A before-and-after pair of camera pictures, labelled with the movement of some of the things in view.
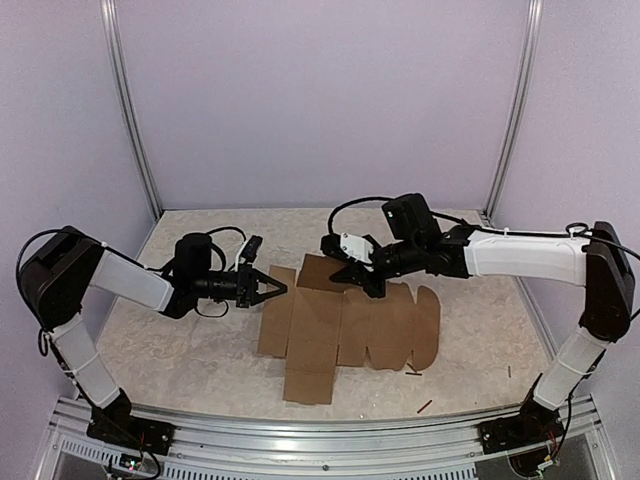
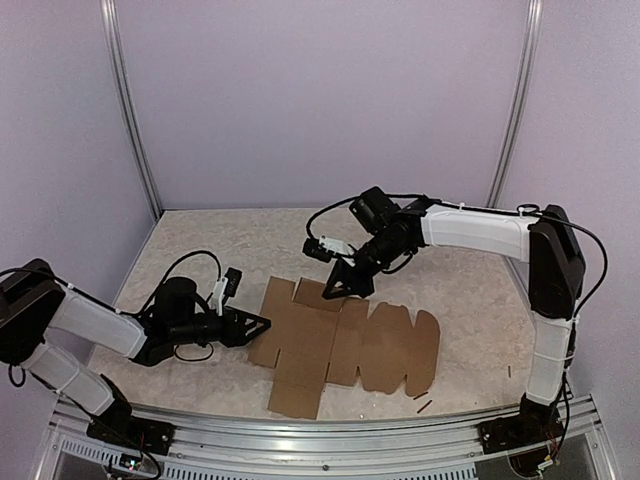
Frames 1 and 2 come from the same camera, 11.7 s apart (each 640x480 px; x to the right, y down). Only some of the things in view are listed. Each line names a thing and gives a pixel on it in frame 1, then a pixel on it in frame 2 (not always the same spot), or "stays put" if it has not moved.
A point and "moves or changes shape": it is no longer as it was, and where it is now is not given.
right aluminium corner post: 520,108 stays put
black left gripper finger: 261,297 -> 251,336
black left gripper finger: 261,277 -> 248,317
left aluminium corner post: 125,102 stays put
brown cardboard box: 317,324 moves or changes shape
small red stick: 424,406 stays put
